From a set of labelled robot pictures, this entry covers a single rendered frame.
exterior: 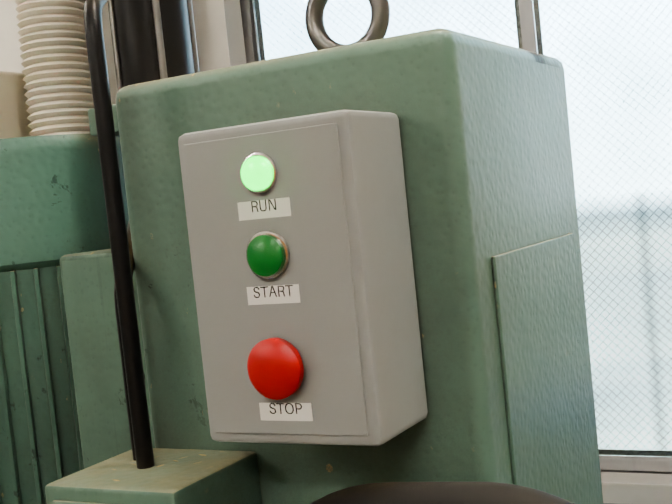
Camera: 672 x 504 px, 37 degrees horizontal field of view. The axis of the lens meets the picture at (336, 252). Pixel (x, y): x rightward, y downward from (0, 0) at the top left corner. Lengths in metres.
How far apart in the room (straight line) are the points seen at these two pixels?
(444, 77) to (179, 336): 0.22
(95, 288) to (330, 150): 0.27
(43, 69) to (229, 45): 0.41
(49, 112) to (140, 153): 1.67
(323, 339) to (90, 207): 0.31
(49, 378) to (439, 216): 0.34
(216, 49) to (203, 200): 1.74
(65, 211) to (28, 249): 0.04
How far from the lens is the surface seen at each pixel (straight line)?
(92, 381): 0.71
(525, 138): 0.62
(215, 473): 0.56
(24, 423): 0.76
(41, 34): 2.31
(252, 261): 0.49
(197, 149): 0.51
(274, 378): 0.49
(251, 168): 0.49
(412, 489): 0.51
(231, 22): 2.26
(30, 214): 0.74
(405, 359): 0.51
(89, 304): 0.70
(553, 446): 0.63
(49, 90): 2.29
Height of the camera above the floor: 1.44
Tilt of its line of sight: 3 degrees down
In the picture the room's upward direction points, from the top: 6 degrees counter-clockwise
